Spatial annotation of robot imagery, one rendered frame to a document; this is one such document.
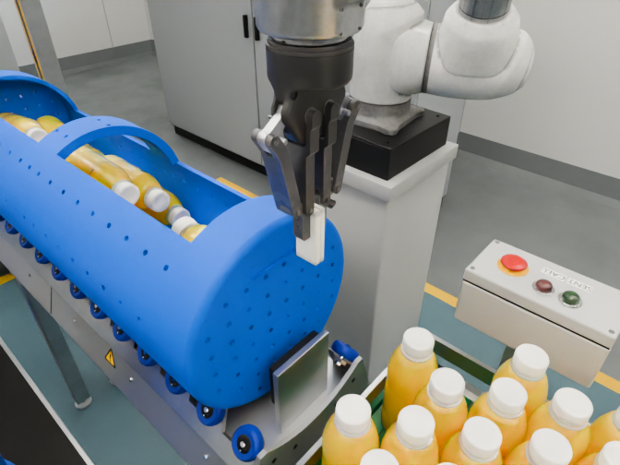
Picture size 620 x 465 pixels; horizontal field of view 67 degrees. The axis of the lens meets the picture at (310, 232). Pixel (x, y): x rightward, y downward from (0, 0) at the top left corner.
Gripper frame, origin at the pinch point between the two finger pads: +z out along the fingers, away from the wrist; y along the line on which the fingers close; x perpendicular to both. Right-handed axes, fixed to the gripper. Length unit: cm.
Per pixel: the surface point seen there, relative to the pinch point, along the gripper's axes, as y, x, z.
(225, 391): -10.8, 4.6, 21.0
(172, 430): -14.1, 15.7, 37.4
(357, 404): -4.1, -10.7, 16.0
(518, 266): 27.2, -15.4, 13.0
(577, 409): 11.4, -29.0, 16.0
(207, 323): -11.6, 4.6, 8.1
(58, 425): -20, 91, 109
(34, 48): 29, 148, 11
